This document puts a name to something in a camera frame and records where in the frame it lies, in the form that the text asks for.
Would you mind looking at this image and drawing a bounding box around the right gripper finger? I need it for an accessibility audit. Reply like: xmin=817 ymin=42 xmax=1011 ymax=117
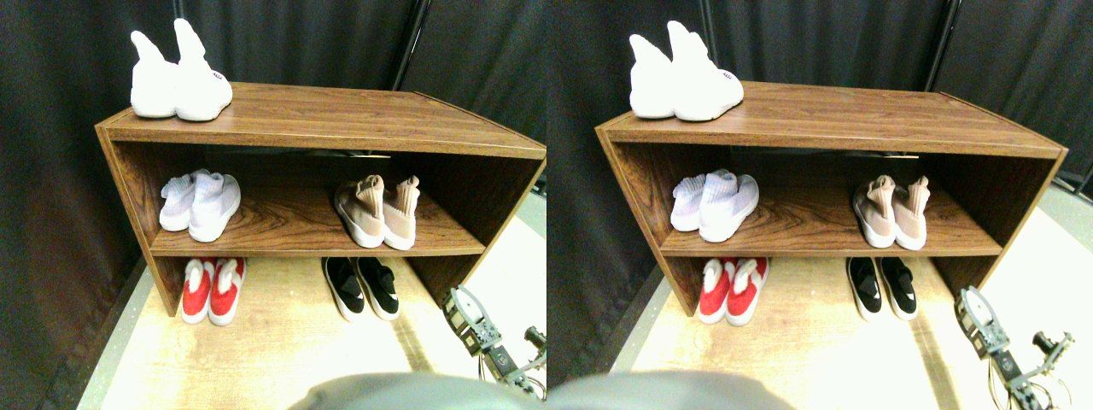
xmin=954 ymin=286 xmax=1010 ymax=361
xmin=442 ymin=285 xmax=500 ymax=356

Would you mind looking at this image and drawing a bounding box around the black shoe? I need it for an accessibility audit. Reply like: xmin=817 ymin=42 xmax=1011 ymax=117
xmin=322 ymin=257 xmax=366 ymax=323
xmin=880 ymin=257 xmax=920 ymax=320
xmin=357 ymin=257 xmax=401 ymax=321
xmin=846 ymin=257 xmax=886 ymax=322

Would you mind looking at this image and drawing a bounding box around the beige shoe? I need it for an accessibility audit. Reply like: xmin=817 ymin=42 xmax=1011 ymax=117
xmin=334 ymin=175 xmax=387 ymax=249
xmin=852 ymin=175 xmax=897 ymax=249
xmin=382 ymin=176 xmax=422 ymax=251
xmin=892 ymin=176 xmax=932 ymax=251

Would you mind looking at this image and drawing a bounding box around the red shoe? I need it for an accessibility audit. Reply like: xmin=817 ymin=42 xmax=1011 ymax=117
xmin=726 ymin=258 xmax=769 ymax=327
xmin=181 ymin=259 xmax=217 ymax=325
xmin=698 ymin=259 xmax=737 ymax=325
xmin=208 ymin=258 xmax=248 ymax=327

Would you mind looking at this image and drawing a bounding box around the pale lilac shoe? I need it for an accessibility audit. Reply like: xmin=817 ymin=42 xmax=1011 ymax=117
xmin=698 ymin=169 xmax=760 ymax=243
xmin=189 ymin=173 xmax=243 ymax=243
xmin=160 ymin=171 xmax=207 ymax=232
xmin=670 ymin=175 xmax=710 ymax=232

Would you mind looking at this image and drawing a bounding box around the brown shoe rack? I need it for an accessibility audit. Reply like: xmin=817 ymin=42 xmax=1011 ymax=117
xmin=95 ymin=81 xmax=547 ymax=319
xmin=595 ymin=81 xmax=1069 ymax=319

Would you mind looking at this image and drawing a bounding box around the white shoe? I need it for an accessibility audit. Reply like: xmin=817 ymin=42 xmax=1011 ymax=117
xmin=173 ymin=18 xmax=234 ymax=122
xmin=629 ymin=33 xmax=680 ymax=119
xmin=667 ymin=20 xmax=745 ymax=122
xmin=131 ymin=31 xmax=181 ymax=119

